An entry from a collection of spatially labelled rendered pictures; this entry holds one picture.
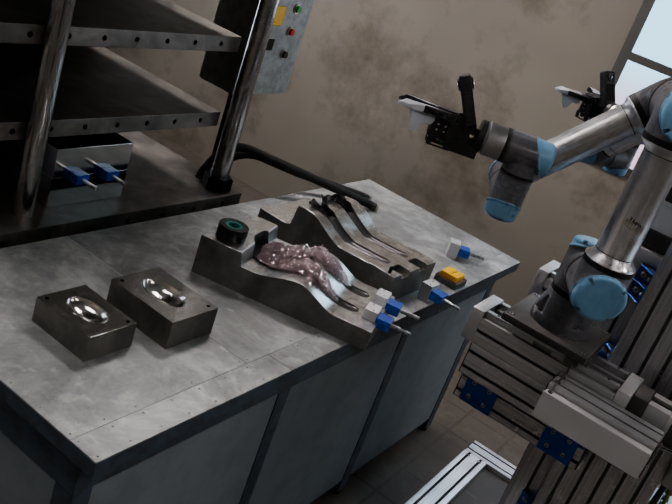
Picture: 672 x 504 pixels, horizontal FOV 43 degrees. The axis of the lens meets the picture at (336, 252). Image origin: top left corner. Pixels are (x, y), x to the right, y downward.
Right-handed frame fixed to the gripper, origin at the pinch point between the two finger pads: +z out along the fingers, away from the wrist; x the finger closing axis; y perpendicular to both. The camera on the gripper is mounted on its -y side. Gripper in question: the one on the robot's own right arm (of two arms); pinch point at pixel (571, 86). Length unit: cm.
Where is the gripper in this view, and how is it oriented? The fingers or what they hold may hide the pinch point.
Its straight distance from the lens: 299.5
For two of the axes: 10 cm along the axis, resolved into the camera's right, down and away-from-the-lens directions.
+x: 8.5, -0.8, 5.1
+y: -2.0, 8.7, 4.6
